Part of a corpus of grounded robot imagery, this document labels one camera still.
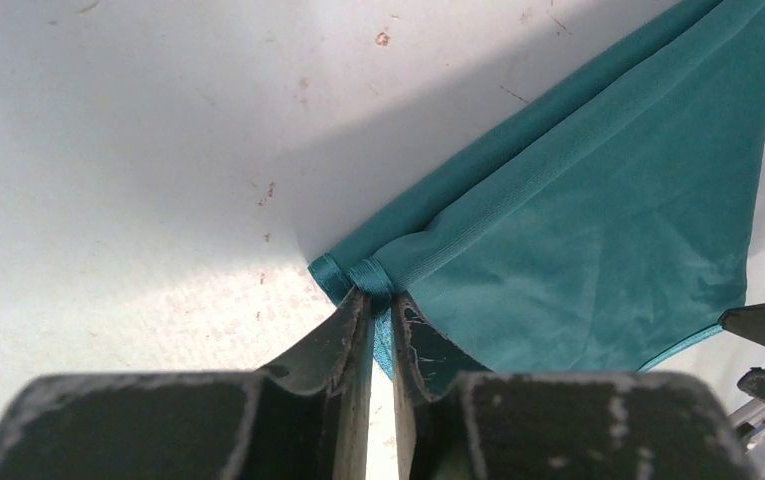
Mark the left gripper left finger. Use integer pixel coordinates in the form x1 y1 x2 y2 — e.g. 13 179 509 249
0 289 374 479

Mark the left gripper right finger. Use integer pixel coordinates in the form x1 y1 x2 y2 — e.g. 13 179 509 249
391 294 758 479

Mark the teal cloth napkin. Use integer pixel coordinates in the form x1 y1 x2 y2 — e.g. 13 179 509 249
309 1 765 373

